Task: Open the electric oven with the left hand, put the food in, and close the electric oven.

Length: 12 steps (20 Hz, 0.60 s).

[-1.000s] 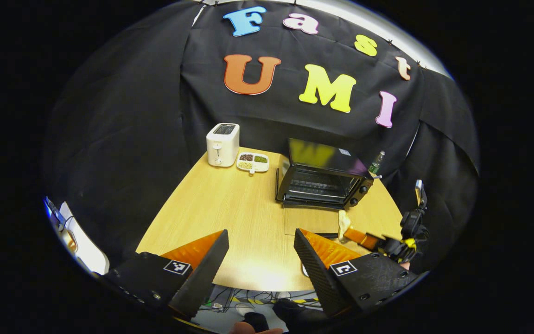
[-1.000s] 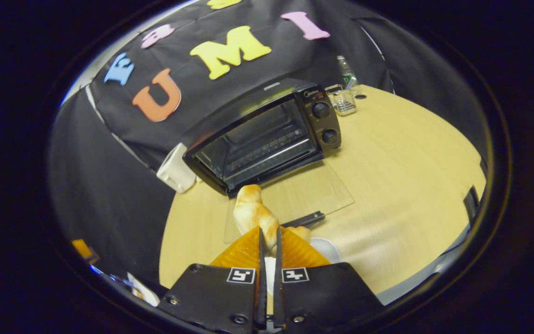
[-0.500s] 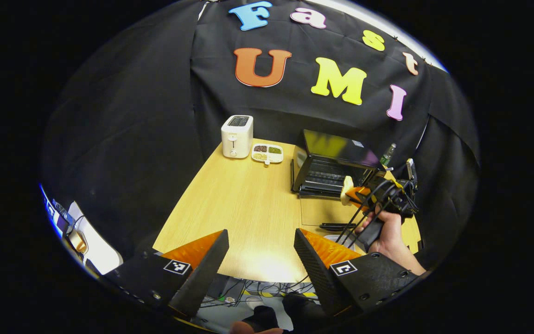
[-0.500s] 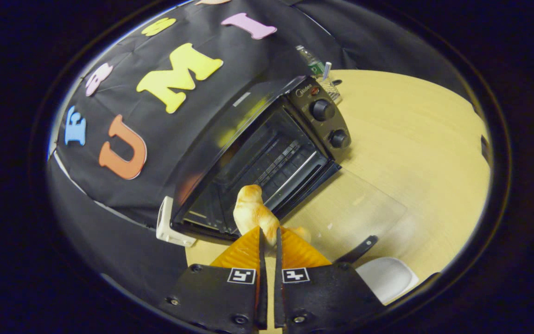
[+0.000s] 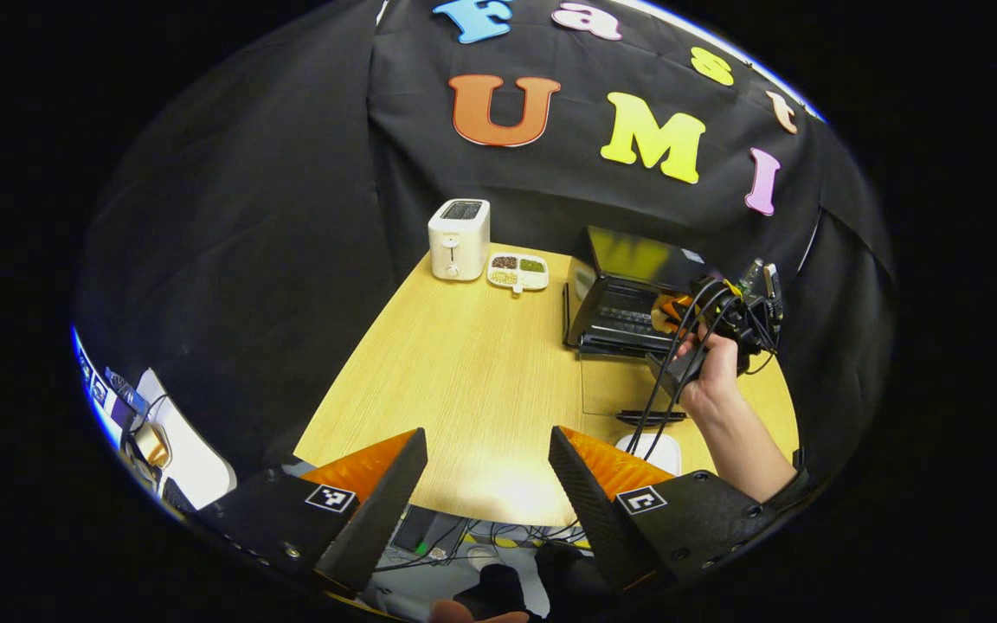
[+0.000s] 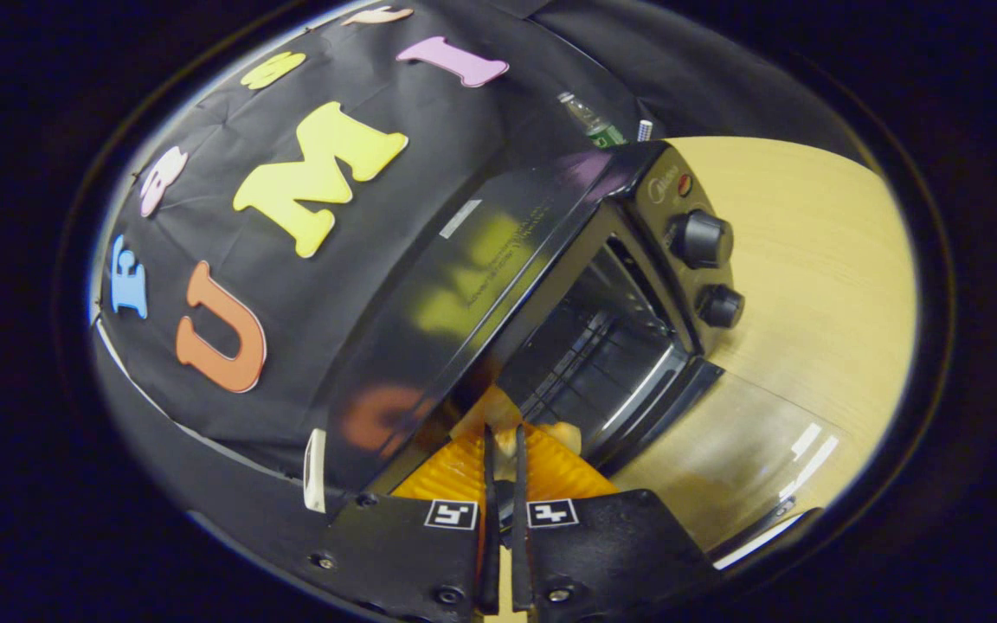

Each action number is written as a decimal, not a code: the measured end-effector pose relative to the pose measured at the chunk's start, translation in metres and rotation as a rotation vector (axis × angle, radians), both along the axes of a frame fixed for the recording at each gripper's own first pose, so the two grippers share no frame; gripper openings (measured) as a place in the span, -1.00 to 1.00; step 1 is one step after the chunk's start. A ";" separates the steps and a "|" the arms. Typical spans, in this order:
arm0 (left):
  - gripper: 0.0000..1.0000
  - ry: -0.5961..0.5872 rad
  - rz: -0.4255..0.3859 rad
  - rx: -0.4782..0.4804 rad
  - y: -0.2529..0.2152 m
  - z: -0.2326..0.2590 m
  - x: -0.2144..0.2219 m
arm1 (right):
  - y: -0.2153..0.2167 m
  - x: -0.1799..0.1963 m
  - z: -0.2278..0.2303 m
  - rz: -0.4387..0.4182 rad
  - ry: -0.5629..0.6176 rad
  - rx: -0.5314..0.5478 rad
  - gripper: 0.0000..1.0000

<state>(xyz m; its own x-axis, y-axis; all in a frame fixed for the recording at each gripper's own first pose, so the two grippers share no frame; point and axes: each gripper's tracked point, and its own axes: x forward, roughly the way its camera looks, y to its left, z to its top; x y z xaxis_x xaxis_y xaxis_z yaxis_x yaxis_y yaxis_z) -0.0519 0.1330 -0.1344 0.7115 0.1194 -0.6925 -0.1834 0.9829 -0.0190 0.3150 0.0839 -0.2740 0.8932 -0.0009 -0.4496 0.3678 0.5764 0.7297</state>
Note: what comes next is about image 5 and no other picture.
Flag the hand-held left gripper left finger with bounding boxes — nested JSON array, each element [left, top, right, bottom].
[[187, 427, 428, 596]]

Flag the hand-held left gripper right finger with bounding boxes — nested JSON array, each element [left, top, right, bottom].
[[549, 426, 781, 598]]

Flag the black electric oven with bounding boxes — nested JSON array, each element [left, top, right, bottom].
[[563, 225, 729, 427]]

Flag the person's dark clothing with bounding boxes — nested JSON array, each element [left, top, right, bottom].
[[451, 543, 619, 620]]

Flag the white plate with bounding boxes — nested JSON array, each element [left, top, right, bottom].
[[615, 433, 683, 477]]

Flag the white sectioned grain dish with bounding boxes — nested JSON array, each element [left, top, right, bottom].
[[486, 251, 550, 295]]

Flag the white side table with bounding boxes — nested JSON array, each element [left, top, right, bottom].
[[122, 368, 238, 513]]

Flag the white toaster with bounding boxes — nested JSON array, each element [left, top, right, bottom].
[[428, 199, 492, 281]]

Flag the black backdrop cloth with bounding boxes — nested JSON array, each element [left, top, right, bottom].
[[74, 0, 897, 503]]

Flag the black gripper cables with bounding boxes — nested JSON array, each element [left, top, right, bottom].
[[624, 279, 778, 461]]

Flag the floor cable bundle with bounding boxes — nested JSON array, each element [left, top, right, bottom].
[[373, 517, 590, 576]]

